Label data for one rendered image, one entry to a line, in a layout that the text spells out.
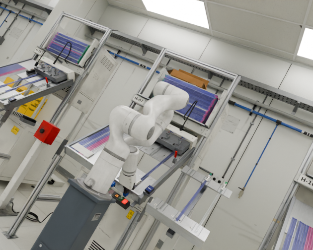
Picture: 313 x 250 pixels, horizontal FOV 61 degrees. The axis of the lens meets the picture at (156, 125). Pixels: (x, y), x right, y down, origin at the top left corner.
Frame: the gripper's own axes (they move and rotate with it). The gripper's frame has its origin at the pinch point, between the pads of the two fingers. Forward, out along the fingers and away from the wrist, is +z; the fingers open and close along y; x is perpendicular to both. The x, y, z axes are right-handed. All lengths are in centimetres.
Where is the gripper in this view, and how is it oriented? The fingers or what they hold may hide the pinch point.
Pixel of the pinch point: (126, 190)
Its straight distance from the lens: 165.6
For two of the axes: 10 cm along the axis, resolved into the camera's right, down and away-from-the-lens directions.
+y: 8.1, 4.2, -4.2
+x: 5.7, -3.6, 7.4
